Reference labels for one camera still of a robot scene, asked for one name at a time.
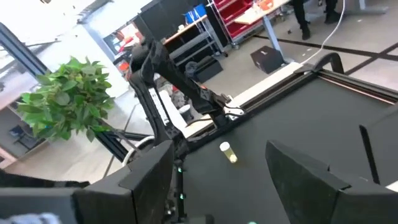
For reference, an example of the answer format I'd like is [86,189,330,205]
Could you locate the white plant pot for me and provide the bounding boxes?
[121,135,156,167]

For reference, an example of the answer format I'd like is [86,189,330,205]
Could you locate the black box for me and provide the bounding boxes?
[250,45,285,75]

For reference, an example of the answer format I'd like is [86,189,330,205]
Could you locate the black table mat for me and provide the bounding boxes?
[174,74,398,224]

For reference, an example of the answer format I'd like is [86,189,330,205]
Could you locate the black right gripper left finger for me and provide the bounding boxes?
[74,140,175,224]

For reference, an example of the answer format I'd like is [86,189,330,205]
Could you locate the person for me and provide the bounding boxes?
[290,0,343,41]

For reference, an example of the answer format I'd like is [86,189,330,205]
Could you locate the blue storage bin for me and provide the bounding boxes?
[185,3,208,25]

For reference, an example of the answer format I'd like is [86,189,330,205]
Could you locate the red storage bin rack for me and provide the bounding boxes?
[211,0,265,47]

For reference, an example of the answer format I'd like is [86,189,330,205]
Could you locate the black aluminium table frame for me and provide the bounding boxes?
[93,63,398,162]

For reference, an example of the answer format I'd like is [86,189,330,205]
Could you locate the green leafy potted plant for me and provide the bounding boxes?
[17,55,116,142]

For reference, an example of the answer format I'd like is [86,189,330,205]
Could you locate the grey metal shelf rack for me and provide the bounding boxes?
[161,15,229,68]

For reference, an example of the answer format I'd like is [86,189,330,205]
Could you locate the wooden top desk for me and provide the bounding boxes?
[233,0,295,65]

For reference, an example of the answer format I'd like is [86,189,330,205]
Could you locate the white floor cable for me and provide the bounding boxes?
[300,0,346,66]

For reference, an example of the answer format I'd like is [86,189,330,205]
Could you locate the yellow translucent pill bottle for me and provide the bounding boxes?
[219,141,239,164]

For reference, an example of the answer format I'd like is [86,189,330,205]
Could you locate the black frame handle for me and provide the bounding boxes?
[310,52,345,75]

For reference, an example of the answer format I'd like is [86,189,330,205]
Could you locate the black metal beam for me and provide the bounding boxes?
[0,22,129,162]

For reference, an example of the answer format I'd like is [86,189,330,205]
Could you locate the black carry case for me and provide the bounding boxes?
[186,55,224,84]

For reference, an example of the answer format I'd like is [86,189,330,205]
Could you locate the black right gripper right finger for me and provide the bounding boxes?
[265,139,398,224]

